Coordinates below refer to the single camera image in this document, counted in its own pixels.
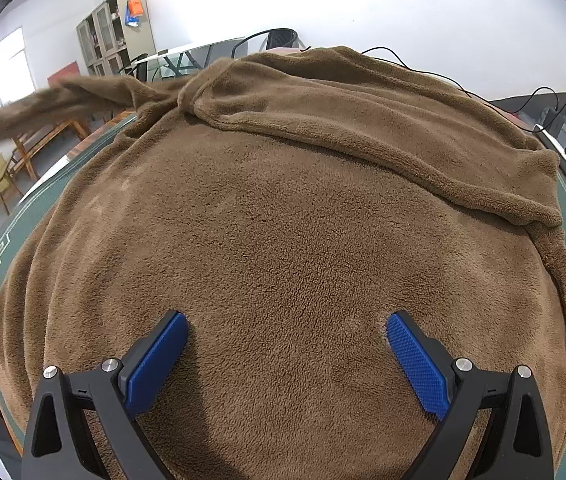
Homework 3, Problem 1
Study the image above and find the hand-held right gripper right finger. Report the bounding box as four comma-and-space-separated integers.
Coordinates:
385, 310, 554, 480

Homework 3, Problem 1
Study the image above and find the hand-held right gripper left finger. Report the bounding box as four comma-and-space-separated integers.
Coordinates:
21, 310, 188, 480

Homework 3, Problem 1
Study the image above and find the brown fleece garment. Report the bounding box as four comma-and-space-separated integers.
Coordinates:
0, 45, 566, 480

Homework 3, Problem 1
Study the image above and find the green table mat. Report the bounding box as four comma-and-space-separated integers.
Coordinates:
0, 107, 566, 453

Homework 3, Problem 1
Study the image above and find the wooden bench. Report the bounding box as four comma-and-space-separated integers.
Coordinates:
10, 115, 94, 181

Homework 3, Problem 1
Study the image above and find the red board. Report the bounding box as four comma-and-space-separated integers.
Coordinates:
47, 60, 81, 88

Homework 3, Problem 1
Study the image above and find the glass top table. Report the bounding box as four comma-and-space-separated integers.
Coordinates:
133, 36, 248, 83

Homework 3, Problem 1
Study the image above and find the grey metal cabinet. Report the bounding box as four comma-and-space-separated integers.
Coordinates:
76, 0, 158, 81

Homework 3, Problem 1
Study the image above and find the black looped cable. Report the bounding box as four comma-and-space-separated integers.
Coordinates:
515, 86, 566, 133

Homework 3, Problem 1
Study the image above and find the long black cable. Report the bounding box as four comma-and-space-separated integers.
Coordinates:
358, 46, 494, 106

